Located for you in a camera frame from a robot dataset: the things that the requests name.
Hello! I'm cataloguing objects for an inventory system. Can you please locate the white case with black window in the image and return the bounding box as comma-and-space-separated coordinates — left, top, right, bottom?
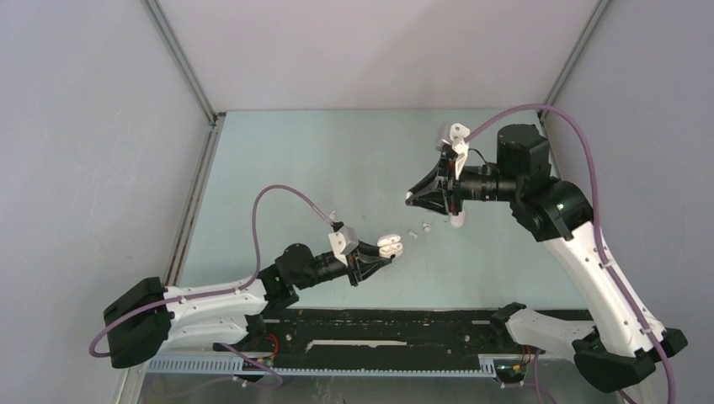
376, 234, 404, 259

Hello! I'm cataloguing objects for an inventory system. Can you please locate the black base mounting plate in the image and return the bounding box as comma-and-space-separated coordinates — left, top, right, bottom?
214, 307, 545, 374

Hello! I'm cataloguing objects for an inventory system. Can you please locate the white cable duct rail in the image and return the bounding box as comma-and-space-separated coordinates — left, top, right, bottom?
146, 355, 496, 378

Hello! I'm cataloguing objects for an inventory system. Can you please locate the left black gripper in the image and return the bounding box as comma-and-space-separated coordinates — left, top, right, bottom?
294, 239, 391, 290

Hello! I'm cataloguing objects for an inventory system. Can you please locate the right aluminium frame post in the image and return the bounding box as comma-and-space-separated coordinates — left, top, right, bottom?
544, 0, 613, 106

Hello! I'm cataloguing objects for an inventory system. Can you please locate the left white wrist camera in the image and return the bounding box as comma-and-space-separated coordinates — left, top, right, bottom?
328, 222, 359, 266

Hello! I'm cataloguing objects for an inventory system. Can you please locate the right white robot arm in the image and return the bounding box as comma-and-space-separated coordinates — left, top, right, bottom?
406, 124, 688, 393

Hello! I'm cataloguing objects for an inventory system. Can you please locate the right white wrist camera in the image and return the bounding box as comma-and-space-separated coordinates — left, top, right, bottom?
435, 123, 472, 179

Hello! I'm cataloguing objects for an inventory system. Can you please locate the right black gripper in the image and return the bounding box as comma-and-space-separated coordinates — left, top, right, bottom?
407, 150, 521, 215

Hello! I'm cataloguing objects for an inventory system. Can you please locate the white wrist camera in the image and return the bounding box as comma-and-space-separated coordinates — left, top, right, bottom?
435, 123, 472, 179
328, 222, 359, 266

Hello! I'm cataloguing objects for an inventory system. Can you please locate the aluminium frame post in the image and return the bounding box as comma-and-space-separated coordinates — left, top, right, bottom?
544, 0, 613, 106
141, 0, 218, 125

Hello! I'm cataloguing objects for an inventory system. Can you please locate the plain white oval case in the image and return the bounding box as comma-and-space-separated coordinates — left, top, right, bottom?
450, 210, 466, 228

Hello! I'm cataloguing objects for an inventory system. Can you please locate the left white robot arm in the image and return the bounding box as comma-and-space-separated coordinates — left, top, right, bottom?
103, 235, 403, 369

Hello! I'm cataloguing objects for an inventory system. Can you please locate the left aluminium frame post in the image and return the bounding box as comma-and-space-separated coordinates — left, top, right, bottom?
141, 0, 218, 125

